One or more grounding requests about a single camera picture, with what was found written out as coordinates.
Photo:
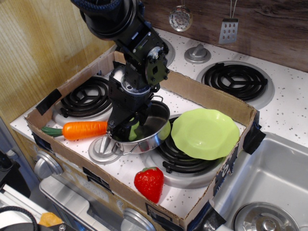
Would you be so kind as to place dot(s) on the small steel pan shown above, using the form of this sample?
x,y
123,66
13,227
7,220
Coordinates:
x,y
149,136

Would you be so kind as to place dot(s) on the yellow object at bottom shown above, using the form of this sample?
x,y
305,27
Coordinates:
x,y
49,219

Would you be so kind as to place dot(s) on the silver stove knob at back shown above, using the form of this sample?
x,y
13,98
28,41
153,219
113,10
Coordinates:
x,y
197,55

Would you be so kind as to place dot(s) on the oven knob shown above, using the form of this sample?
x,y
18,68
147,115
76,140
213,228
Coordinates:
x,y
46,166
134,221

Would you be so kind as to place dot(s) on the silver oven door handle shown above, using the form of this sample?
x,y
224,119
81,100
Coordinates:
x,y
80,206

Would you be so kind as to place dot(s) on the red toy strawberry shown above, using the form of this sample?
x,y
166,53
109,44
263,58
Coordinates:
x,y
149,182

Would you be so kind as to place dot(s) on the hanging silver strainer ladle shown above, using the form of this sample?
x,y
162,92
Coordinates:
x,y
180,17

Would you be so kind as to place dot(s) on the left oven front knob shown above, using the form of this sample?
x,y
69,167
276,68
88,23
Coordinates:
x,y
46,166

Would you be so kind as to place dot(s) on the silver stove knob in fence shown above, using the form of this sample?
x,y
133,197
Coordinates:
x,y
100,151

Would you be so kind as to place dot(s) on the silver toy sink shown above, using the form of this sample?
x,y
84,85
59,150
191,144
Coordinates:
x,y
276,173

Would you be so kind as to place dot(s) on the green toy broccoli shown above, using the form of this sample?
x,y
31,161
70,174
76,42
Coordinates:
x,y
135,125

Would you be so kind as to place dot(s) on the back right black burner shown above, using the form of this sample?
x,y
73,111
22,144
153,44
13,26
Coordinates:
x,y
241,80

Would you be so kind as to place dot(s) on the cardboard fence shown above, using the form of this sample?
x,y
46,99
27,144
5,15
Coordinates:
x,y
122,184

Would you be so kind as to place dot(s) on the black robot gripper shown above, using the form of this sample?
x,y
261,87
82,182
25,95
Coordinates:
x,y
127,102

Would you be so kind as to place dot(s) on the orange toy carrot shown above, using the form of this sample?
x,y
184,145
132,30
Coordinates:
x,y
78,130

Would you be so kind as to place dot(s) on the right oven front knob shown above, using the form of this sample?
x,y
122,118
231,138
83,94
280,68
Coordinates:
x,y
134,221

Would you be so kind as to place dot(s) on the light green plastic plate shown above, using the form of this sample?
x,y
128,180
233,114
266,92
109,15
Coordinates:
x,y
205,134

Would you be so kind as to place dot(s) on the front right black burner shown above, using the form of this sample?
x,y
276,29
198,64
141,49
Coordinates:
x,y
180,170

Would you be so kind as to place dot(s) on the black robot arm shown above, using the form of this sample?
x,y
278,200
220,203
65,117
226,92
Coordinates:
x,y
122,21

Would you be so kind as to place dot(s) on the silver sink drain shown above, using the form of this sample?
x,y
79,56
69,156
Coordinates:
x,y
261,216

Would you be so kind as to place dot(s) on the hanging silver slotted spatula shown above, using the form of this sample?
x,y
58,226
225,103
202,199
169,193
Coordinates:
x,y
229,26

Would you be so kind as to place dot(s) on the front left black burner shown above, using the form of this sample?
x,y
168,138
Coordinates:
x,y
88,102

